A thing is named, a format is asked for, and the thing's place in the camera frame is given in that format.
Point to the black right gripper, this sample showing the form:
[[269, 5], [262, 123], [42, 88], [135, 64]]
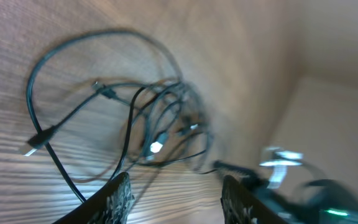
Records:
[[319, 200]]

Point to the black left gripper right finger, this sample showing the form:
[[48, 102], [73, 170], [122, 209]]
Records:
[[241, 207]]

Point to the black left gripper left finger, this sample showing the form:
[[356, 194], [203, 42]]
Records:
[[109, 205]]

